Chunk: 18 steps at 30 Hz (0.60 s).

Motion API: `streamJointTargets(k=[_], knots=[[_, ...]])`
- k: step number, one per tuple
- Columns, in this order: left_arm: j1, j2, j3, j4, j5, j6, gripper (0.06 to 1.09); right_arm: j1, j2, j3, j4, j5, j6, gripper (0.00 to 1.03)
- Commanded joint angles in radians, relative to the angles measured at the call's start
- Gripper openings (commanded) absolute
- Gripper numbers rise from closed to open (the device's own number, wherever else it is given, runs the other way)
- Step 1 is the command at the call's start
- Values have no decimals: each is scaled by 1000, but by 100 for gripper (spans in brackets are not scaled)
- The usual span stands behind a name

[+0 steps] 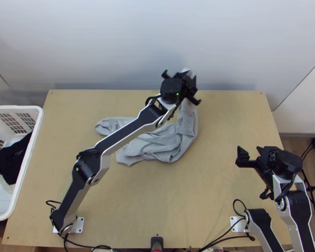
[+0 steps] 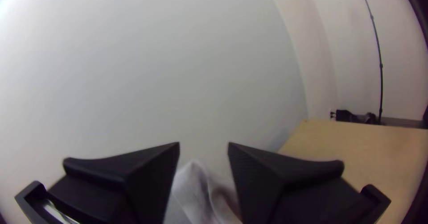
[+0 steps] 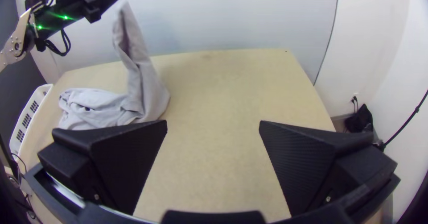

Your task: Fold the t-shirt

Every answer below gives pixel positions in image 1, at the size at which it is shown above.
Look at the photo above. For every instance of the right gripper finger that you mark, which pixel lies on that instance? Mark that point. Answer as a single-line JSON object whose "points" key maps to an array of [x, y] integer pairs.
{"points": [[260, 152], [242, 157]]}

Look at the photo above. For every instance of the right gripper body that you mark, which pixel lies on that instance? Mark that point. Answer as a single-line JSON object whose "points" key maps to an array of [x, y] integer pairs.
{"points": [[263, 168]]}

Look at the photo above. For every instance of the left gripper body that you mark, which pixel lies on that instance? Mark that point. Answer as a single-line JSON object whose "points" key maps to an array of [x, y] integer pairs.
{"points": [[190, 88]]}

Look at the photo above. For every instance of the grey t-shirt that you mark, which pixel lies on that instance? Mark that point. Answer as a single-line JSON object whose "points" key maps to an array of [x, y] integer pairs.
{"points": [[157, 147]]}

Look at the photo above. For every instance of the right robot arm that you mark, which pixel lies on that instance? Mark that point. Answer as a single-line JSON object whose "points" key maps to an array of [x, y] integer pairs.
{"points": [[302, 210]]}

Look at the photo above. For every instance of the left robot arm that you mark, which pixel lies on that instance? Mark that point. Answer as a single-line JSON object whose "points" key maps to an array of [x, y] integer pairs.
{"points": [[126, 131]]}

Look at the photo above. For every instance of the black tripod stand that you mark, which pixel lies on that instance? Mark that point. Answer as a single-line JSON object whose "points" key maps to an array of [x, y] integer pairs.
{"points": [[310, 193]]}

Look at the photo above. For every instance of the white laundry basket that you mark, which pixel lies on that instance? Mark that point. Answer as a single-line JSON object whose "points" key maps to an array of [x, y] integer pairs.
{"points": [[36, 126]]}

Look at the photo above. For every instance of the black garment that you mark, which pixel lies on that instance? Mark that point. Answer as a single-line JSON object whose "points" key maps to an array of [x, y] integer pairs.
{"points": [[10, 162]]}

